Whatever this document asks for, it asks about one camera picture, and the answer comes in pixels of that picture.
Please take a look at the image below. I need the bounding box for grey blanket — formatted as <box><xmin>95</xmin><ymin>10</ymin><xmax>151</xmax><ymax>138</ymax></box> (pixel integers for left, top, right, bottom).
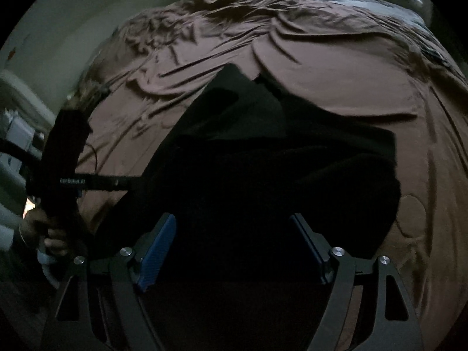
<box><xmin>322</xmin><ymin>0</ymin><xmax>439</xmax><ymax>44</ymax></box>

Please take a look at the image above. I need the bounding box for thick black cable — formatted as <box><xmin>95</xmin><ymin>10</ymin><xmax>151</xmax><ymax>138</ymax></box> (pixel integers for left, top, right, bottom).
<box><xmin>0</xmin><ymin>137</ymin><xmax>44</xmax><ymax>176</ymax></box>

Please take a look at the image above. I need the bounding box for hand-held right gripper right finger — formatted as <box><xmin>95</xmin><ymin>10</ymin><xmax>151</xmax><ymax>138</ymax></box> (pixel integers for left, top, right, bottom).
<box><xmin>289</xmin><ymin>213</ymin><xmax>425</xmax><ymax>351</ymax></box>

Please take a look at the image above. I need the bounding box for person's left hand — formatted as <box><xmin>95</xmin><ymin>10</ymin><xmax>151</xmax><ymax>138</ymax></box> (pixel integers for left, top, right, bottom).
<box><xmin>20</xmin><ymin>208</ymin><xmax>74</xmax><ymax>260</ymax></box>

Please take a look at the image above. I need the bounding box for black knit garment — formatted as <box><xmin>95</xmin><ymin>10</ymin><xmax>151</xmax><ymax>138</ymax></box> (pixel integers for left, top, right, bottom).
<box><xmin>78</xmin><ymin>64</ymin><xmax>401</xmax><ymax>337</ymax></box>

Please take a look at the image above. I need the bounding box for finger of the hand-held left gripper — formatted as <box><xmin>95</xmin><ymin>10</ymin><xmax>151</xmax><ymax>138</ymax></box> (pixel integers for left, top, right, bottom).
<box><xmin>87</xmin><ymin>175</ymin><xmax>147</xmax><ymax>192</ymax></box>

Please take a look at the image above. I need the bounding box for brown bed sheet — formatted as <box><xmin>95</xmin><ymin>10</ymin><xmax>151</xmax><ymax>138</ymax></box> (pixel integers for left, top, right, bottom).
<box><xmin>69</xmin><ymin>0</ymin><xmax>468</xmax><ymax>351</ymax></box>

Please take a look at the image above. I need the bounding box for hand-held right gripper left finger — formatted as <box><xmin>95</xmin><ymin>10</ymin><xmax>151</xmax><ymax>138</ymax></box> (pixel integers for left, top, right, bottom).
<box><xmin>40</xmin><ymin>212</ymin><xmax>178</xmax><ymax>351</ymax></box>

